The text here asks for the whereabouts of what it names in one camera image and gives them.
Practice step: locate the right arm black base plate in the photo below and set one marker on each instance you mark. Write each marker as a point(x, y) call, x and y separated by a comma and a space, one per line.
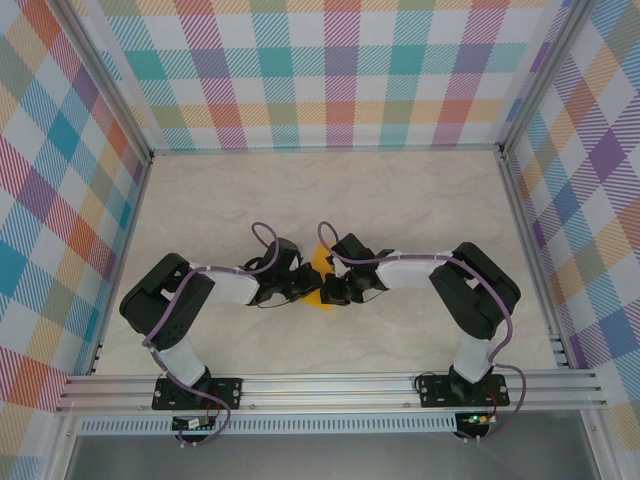
point(432, 390)

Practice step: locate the black circuit board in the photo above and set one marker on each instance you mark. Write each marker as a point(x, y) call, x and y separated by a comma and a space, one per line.
point(187, 424)

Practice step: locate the wide aluminium mounting rail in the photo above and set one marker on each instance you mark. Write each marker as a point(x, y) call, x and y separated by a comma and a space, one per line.
point(325, 390)

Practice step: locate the orange cloth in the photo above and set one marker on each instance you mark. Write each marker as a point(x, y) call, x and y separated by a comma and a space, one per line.
point(320, 257)

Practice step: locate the grey metal sheet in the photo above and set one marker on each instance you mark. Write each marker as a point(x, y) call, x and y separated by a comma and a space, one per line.
point(325, 460)

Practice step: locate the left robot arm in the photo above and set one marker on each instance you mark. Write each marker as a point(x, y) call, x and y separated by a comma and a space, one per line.
point(230, 287)

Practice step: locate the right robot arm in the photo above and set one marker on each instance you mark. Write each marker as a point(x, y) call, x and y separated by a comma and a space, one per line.
point(405, 275)

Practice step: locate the aluminium frame rail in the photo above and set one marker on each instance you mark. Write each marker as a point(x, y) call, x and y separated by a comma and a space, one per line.
point(125, 250)
point(325, 149)
point(530, 250)

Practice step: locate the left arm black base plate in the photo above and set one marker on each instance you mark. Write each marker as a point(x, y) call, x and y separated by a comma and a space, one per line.
point(227, 392)

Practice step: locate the circuit board with green light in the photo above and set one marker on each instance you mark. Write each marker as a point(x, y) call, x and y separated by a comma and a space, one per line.
point(477, 419)

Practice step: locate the aluminium frame post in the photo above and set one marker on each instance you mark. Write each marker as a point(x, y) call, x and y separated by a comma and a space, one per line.
point(547, 75)
point(105, 80)

